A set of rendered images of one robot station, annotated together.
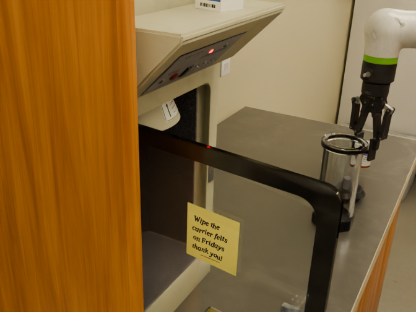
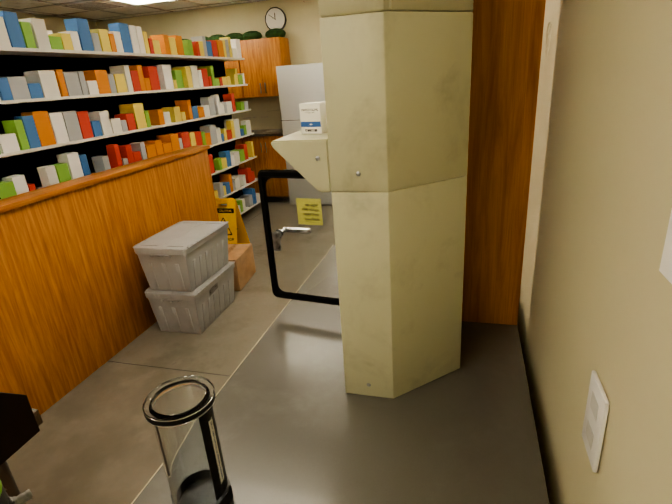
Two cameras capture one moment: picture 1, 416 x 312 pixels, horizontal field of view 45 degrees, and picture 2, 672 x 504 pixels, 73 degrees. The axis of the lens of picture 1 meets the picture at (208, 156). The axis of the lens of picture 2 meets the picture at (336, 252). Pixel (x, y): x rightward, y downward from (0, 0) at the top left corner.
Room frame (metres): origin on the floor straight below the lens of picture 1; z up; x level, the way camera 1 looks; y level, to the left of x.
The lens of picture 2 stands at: (1.73, -0.18, 1.61)
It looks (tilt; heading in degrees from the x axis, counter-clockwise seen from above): 21 degrees down; 169
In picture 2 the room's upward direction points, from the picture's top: 4 degrees counter-clockwise
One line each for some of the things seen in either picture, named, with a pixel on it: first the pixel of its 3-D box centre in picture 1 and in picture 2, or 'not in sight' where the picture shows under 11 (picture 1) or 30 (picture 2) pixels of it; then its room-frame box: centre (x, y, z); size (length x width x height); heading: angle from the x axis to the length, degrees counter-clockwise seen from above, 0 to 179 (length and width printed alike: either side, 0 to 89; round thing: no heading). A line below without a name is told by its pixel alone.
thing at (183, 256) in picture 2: not in sight; (187, 254); (-1.50, -0.64, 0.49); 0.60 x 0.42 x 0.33; 152
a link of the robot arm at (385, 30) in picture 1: (387, 34); not in sight; (1.39, -0.47, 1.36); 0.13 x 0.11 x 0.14; 100
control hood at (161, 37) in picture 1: (205, 47); (324, 152); (0.72, 0.01, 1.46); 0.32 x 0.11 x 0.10; 152
